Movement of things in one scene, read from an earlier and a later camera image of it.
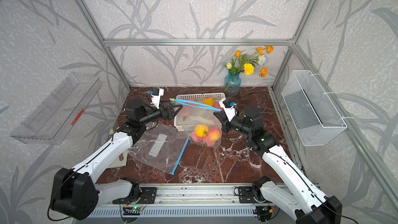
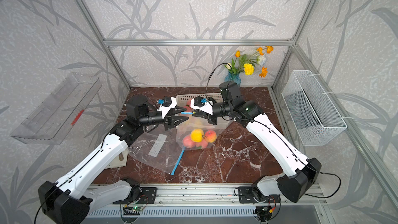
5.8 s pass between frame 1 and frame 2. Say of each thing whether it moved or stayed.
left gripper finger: moved
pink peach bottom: moved
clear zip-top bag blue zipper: moved
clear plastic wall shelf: stayed
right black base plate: stayed
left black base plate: stayed
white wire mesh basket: stayed
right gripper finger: moved
